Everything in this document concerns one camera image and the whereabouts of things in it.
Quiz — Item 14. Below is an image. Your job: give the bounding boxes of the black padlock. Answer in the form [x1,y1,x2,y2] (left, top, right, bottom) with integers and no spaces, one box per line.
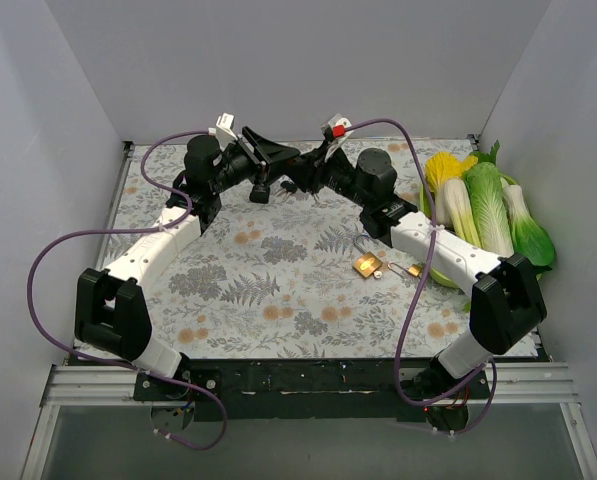
[249,173,270,204]

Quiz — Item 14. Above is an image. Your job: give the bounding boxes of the large brass padlock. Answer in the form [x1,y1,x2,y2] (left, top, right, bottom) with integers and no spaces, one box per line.
[353,234,383,280]

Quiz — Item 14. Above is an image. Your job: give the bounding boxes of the black-headed key bunch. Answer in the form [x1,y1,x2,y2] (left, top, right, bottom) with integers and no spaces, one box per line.
[275,181,298,201]

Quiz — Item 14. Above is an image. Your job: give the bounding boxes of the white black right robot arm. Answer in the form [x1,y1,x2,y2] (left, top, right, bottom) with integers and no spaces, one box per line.
[282,148,547,399]

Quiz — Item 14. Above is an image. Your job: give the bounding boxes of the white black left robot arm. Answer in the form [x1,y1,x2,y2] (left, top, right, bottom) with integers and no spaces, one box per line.
[75,129,300,400]

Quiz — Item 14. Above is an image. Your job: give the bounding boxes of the floral patterned mat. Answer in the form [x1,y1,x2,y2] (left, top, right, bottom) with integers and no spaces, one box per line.
[75,139,539,360]

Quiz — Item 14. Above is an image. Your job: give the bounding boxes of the green plastic basket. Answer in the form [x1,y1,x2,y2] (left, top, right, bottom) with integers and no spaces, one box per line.
[419,174,552,291]

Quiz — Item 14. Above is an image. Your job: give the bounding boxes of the yellow-leaf napa cabbage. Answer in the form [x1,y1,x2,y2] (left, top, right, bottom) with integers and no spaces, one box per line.
[425,152,478,227]

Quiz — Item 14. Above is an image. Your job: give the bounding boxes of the small brass padlock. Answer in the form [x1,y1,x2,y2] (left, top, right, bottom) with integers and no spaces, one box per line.
[387,262,423,278]

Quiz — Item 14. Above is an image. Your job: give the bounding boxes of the green celery stalks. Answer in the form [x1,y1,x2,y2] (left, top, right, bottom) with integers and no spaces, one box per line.
[448,197,482,248]

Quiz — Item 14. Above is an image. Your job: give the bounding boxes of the green napa cabbage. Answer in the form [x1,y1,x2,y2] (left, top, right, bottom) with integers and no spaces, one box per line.
[463,162,514,258]

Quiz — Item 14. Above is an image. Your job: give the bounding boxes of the bok choy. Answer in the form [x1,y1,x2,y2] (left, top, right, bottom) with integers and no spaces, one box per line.
[503,185,556,271]

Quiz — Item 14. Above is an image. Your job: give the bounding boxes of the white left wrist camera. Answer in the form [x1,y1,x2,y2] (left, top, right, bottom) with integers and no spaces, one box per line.
[212,113,239,151]

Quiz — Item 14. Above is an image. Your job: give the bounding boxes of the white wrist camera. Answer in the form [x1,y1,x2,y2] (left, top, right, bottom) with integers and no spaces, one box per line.
[212,113,239,151]
[321,113,351,150]

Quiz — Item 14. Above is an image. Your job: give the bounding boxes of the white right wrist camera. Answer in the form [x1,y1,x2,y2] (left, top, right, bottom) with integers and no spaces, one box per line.
[321,113,351,150]

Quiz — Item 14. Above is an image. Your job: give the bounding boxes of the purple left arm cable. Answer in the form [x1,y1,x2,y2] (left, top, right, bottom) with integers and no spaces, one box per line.
[26,130,229,449]

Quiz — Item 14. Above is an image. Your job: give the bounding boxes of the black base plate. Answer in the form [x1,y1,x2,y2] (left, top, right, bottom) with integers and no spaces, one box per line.
[132,357,492,424]

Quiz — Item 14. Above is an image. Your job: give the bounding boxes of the aluminium frame rail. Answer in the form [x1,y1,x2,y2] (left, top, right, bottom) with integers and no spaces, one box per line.
[23,359,597,479]

